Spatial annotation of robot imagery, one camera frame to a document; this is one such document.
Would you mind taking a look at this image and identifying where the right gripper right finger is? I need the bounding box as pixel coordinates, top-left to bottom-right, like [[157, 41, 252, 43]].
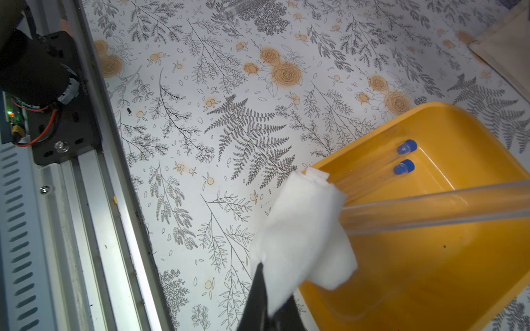
[[271, 295, 306, 331]]

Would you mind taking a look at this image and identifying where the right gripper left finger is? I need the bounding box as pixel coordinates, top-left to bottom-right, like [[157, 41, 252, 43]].
[[237, 263, 267, 331]]

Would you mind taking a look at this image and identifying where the white wipe cloth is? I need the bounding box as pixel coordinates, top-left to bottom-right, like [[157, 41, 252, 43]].
[[249, 168, 358, 315]]

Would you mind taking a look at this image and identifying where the test tube blue cap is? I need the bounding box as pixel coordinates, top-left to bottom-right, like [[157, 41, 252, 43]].
[[336, 159, 415, 204], [330, 139, 418, 186], [340, 180, 529, 235]]

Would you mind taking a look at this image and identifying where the yellow plastic tray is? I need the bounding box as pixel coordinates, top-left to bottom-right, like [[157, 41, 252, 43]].
[[300, 102, 529, 330]]

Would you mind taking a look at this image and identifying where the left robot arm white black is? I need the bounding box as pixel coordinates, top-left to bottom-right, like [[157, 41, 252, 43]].
[[1, 1, 82, 111]]

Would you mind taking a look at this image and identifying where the beige canvas tote bag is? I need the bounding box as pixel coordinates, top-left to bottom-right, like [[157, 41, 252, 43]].
[[469, 1, 529, 100]]

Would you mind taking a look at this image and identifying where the aluminium mounting rail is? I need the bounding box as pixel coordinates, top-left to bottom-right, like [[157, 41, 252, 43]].
[[1, 1, 173, 330]]

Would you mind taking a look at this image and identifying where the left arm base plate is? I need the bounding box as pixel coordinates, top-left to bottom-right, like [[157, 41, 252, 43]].
[[31, 31, 101, 166]]

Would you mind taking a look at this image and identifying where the left controller board with wires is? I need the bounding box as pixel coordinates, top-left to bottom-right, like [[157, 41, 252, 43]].
[[2, 92, 59, 148]]

